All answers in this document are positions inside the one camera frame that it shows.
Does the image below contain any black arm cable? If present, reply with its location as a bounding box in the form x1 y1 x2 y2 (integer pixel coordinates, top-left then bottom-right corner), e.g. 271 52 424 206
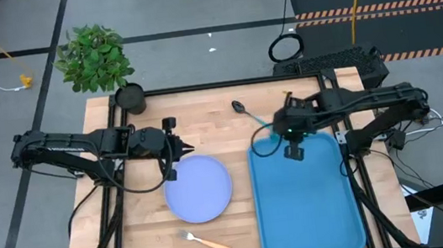
248 120 291 160
96 136 179 199

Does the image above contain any black power adapter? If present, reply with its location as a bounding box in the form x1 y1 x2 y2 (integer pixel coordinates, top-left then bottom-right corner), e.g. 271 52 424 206
385 129 410 154

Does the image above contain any lilac round plate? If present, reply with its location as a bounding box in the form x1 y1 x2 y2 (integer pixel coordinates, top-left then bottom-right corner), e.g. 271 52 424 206
160 150 237 228

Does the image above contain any black perforated crate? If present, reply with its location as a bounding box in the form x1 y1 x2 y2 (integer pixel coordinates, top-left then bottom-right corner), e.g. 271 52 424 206
270 41 392 101

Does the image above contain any black aluminium table frame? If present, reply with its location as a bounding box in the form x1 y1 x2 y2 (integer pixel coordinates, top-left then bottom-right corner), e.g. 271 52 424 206
47 59 422 248

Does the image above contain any black base cable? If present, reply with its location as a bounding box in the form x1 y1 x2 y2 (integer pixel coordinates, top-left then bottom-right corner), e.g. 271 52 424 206
61 183 107 240

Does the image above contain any black coiled cable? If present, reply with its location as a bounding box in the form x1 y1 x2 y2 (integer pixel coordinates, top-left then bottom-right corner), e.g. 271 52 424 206
261 0 307 65

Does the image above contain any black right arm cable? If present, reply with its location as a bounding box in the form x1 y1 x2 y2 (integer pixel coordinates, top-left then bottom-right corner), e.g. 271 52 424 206
248 120 291 160

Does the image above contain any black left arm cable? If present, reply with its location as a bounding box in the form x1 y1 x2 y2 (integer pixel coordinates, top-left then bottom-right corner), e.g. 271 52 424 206
96 136 179 199

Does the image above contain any white printed sheet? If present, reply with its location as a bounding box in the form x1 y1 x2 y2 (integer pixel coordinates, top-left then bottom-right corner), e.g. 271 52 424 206
405 182 437 246

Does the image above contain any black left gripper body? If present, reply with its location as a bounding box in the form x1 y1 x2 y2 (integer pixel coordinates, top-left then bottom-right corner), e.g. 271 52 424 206
124 114 190 187

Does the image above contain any fork with orange handle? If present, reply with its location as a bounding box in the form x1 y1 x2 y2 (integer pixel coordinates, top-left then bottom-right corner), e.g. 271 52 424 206
178 223 233 248

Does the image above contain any blue plastic tray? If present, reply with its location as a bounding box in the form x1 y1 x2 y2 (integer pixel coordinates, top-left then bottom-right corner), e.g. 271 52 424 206
245 126 368 248

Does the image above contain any black plant pot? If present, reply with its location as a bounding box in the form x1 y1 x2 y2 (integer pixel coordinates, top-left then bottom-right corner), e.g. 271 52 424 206
113 81 149 118

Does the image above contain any white power cable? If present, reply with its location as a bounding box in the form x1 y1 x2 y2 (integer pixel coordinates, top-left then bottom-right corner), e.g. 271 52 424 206
401 106 443 137

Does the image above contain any green leafy plant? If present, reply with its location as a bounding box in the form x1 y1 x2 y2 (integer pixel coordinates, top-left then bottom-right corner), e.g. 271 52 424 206
48 19 137 98

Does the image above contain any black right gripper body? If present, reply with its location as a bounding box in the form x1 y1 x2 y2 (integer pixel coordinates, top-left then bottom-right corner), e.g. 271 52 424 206
269 93 324 164

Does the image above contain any spoon with teal handle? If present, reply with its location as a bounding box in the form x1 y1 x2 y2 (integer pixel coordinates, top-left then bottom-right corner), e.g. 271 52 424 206
230 95 275 136

